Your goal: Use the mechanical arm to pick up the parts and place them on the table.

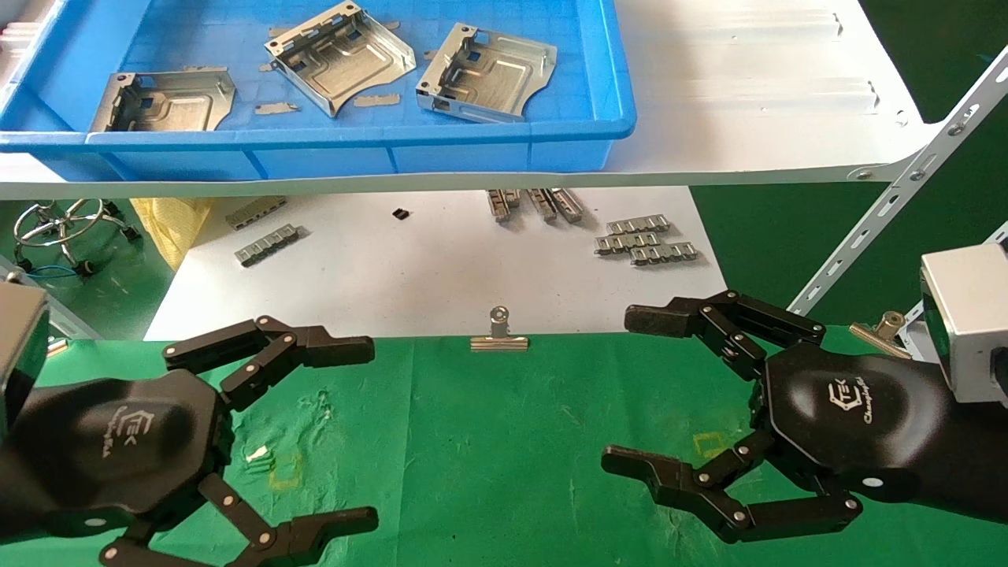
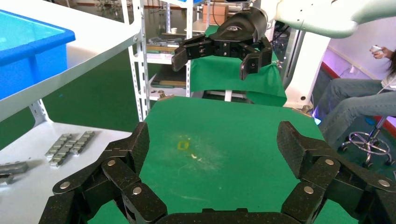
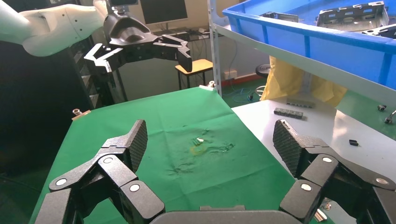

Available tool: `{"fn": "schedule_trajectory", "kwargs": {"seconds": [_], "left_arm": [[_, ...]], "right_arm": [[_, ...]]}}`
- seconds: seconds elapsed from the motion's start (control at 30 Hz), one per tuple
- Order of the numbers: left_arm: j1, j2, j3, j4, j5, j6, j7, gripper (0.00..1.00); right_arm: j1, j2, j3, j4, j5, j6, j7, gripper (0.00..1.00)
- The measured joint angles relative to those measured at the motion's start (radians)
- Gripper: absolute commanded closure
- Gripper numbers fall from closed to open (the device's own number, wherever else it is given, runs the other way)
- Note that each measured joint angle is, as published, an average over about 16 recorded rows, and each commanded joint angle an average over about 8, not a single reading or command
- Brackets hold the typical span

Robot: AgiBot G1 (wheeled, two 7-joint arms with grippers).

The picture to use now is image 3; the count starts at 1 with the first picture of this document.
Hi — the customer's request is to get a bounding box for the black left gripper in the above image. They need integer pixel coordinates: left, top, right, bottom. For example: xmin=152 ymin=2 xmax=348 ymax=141
xmin=83 ymin=12 xmax=193 ymax=73

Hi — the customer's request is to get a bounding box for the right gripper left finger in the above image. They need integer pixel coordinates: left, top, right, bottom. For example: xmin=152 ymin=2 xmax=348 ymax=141
xmin=34 ymin=119 xmax=165 ymax=224

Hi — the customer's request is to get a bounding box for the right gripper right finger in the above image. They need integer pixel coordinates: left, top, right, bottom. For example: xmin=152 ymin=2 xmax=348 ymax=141
xmin=273 ymin=119 xmax=396 ymax=224

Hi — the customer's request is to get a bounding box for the sheet metal part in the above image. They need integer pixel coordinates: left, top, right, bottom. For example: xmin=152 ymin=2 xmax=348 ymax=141
xmin=315 ymin=0 xmax=390 ymax=33

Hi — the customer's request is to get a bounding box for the grey metal connector strip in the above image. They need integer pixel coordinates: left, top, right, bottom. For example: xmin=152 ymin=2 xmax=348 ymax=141
xmin=274 ymin=107 xmax=307 ymax=120
xmin=285 ymin=98 xmax=316 ymax=109

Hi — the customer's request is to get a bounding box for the white table sheet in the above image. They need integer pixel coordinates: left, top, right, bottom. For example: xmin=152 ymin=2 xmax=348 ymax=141
xmin=231 ymin=98 xmax=396 ymax=224

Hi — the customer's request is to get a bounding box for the black computer monitor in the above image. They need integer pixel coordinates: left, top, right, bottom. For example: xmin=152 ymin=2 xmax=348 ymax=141
xmin=139 ymin=0 xmax=189 ymax=25

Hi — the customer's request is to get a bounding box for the cluttered dark desk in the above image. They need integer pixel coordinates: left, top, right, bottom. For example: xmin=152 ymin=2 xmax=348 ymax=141
xmin=151 ymin=26 xmax=214 ymax=42

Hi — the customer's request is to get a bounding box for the wooden top stool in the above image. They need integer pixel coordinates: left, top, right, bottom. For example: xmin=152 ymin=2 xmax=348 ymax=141
xmin=175 ymin=58 xmax=214 ymax=90

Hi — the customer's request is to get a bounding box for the black equipment rack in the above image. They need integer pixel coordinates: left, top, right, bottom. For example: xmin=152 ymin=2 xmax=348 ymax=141
xmin=66 ymin=37 xmax=127 ymax=109

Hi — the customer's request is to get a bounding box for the silver binder clip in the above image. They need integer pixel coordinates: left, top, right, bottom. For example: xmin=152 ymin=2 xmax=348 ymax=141
xmin=71 ymin=108 xmax=92 ymax=121
xmin=198 ymin=80 xmax=216 ymax=92
xmin=313 ymin=201 xmax=332 ymax=223

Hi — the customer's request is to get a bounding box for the yellow plastic bag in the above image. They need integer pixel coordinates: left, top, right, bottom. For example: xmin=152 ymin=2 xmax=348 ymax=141
xmin=261 ymin=56 xmax=348 ymax=107

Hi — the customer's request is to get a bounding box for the green table cloth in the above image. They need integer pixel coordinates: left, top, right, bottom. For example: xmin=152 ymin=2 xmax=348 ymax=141
xmin=29 ymin=86 xmax=335 ymax=224

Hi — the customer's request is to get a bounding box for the black round stool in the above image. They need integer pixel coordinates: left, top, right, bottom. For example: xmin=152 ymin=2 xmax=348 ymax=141
xmin=255 ymin=63 xmax=271 ymax=78

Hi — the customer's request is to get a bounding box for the white metal rack shelf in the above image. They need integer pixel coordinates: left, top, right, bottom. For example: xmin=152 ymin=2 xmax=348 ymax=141
xmin=213 ymin=23 xmax=396 ymax=107

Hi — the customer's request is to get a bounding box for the chrome stool base with casters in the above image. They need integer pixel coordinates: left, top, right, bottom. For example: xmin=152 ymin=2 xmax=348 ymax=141
xmin=376 ymin=104 xmax=396 ymax=125

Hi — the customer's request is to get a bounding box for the blue plastic bin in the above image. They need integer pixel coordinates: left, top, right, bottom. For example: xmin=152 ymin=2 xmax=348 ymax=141
xmin=222 ymin=0 xmax=396 ymax=90

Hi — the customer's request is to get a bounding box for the grey stamped metal part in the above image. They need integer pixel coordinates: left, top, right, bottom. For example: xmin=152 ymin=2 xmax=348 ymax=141
xmin=260 ymin=11 xmax=300 ymax=23

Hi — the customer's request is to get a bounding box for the flat sheet metal plate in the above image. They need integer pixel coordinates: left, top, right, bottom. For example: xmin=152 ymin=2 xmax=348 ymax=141
xmin=361 ymin=24 xmax=396 ymax=39

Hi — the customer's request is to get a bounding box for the blue cable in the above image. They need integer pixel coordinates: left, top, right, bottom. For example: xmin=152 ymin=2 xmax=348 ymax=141
xmin=230 ymin=88 xmax=257 ymax=104

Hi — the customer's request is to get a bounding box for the white perforated rack post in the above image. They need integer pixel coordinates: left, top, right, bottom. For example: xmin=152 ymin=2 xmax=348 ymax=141
xmin=207 ymin=0 xmax=223 ymax=97

